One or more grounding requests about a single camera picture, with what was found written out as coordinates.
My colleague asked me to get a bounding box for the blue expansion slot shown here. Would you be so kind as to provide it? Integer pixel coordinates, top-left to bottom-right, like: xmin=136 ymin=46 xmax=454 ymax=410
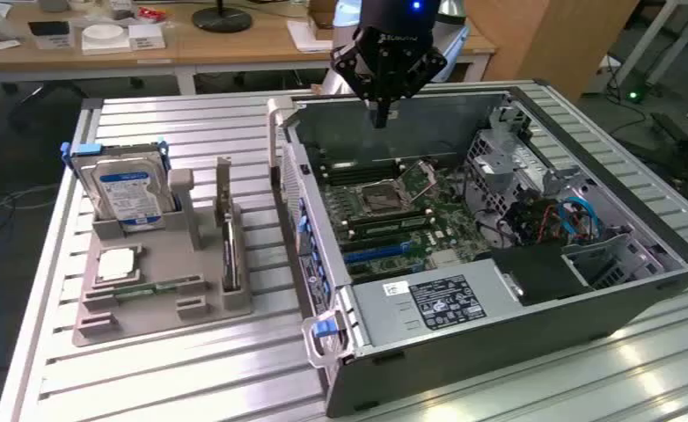
xmin=341 ymin=243 xmax=408 ymax=266

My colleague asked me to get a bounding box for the plain white box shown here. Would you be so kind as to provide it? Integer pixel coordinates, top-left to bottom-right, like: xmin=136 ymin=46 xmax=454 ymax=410
xmin=126 ymin=23 xmax=166 ymax=52

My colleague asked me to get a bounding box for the wooden desk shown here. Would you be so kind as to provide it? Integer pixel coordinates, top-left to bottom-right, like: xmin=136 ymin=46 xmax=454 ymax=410
xmin=0 ymin=0 xmax=498 ymax=84

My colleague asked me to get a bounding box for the open black PC case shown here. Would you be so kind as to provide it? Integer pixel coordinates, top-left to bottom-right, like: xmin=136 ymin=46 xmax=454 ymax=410
xmin=265 ymin=83 xmax=688 ymax=418

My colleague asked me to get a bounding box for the hard disk drive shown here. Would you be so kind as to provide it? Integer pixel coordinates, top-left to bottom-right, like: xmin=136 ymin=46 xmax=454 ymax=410
xmin=60 ymin=139 xmax=172 ymax=221

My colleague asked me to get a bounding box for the white paper stack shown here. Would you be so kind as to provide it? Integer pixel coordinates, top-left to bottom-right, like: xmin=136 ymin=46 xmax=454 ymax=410
xmin=285 ymin=19 xmax=333 ymax=55

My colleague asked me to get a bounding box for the grey parts rack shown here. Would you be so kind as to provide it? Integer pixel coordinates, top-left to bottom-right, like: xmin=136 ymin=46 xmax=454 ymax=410
xmin=72 ymin=169 xmax=256 ymax=348

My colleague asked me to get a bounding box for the red packet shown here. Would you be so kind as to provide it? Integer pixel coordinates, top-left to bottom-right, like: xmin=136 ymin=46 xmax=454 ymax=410
xmin=133 ymin=5 xmax=166 ymax=24

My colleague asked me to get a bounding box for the grey power supply unit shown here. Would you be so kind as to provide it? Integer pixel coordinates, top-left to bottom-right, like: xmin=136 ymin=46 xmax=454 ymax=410
xmin=347 ymin=258 xmax=526 ymax=349

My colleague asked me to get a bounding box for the low metal disk bay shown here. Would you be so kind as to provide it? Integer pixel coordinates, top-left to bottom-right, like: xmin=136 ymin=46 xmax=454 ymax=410
xmin=559 ymin=232 xmax=673 ymax=291

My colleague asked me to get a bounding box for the green RAM stick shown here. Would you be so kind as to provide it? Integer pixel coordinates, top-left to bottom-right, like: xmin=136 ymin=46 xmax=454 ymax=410
xmin=110 ymin=280 xmax=197 ymax=301

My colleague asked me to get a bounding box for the graphics card with metal bracket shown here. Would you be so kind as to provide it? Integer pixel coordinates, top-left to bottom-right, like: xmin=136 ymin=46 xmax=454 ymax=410
xmin=212 ymin=156 xmax=247 ymax=292

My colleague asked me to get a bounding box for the black floor stand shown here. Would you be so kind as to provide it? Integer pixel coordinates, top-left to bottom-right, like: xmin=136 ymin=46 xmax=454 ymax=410
xmin=647 ymin=112 xmax=688 ymax=177

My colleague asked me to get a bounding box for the white table frame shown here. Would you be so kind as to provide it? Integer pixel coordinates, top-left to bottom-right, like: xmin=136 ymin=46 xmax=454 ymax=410
xmin=610 ymin=0 xmax=688 ymax=120

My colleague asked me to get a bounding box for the green motherboard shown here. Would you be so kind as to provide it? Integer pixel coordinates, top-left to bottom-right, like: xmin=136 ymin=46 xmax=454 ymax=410
xmin=317 ymin=148 xmax=492 ymax=283

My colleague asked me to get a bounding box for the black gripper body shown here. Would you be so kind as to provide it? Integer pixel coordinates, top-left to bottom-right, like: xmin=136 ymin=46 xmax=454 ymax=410
xmin=353 ymin=0 xmax=442 ymax=102

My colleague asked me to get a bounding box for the black lamp base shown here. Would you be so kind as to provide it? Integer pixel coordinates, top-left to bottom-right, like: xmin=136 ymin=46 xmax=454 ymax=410
xmin=189 ymin=0 xmax=255 ymax=34

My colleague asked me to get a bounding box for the silver CPU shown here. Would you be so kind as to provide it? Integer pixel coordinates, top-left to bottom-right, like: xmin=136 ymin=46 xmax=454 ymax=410
xmin=94 ymin=249 xmax=138 ymax=280

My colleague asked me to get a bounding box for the black chair base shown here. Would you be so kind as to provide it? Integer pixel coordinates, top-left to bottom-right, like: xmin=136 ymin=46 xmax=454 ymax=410
xmin=1 ymin=81 xmax=90 ymax=131

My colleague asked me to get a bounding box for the white box with black lid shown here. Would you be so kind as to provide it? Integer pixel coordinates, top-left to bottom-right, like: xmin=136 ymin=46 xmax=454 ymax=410
xmin=25 ymin=20 xmax=76 ymax=51

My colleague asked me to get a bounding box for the metal socket cover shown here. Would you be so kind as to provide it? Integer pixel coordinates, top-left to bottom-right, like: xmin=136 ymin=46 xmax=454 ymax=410
xmin=399 ymin=159 xmax=440 ymax=198

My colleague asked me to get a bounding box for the hard disk with blue label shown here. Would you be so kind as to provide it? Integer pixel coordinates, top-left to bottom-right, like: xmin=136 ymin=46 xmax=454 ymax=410
xmin=88 ymin=156 xmax=168 ymax=233

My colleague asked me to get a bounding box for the blue wire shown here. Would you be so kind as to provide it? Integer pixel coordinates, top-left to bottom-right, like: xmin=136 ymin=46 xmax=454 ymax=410
xmin=556 ymin=197 xmax=605 ymax=244

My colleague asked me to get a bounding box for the black plastic shroud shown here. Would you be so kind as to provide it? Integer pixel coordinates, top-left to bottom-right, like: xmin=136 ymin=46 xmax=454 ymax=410
xmin=488 ymin=243 xmax=595 ymax=308

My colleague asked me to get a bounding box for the tall metal disk bay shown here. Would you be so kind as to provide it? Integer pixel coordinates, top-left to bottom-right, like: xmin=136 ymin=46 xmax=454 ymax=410
xmin=464 ymin=105 xmax=579 ymax=216

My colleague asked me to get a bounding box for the RAM stick with label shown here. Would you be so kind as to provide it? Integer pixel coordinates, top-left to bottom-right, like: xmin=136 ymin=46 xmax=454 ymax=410
xmin=351 ymin=214 xmax=431 ymax=239

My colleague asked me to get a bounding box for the white box with round bowl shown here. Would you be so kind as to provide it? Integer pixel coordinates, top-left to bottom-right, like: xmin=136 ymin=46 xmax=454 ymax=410
xmin=80 ymin=24 xmax=133 ymax=56

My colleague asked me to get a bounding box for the cardboard box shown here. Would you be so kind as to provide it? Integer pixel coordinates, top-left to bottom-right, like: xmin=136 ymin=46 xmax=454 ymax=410
xmin=307 ymin=0 xmax=336 ymax=27

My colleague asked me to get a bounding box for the wooden cabinet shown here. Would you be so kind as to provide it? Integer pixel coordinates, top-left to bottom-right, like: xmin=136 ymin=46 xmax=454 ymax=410
xmin=482 ymin=0 xmax=642 ymax=102

